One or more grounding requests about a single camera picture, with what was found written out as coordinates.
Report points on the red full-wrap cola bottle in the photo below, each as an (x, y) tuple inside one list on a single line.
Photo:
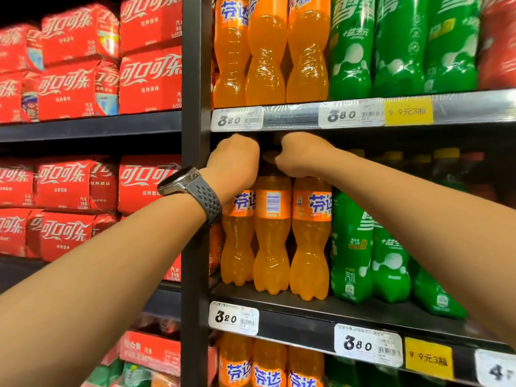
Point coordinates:
[(500, 56), (481, 193)]

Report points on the person's left hand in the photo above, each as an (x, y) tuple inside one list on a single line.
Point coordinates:
[(234, 165)]

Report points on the person's right hand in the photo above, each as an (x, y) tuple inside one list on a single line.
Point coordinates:
[(306, 157)]

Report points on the person's right forearm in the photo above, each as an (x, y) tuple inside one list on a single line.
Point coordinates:
[(435, 221)]

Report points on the grey perforated-band wristwatch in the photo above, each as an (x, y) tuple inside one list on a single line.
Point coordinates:
[(205, 201)]

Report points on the black metal shelf rack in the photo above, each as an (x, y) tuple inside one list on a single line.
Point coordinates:
[(195, 116)]

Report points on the red yellow-print carton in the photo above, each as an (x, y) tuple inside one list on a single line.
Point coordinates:
[(149, 350)]

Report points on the yellow price tag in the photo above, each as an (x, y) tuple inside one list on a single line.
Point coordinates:
[(429, 358), (409, 111)]

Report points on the stack of red can packs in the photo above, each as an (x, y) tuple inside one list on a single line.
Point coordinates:
[(149, 84)]

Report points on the white price tag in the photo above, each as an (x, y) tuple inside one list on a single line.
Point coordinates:
[(496, 370), (238, 118), (369, 345), (234, 318), (350, 113)]

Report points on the green can packs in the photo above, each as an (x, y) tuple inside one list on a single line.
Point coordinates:
[(133, 376)]

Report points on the person's left forearm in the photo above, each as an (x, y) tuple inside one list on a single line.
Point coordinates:
[(80, 286)]

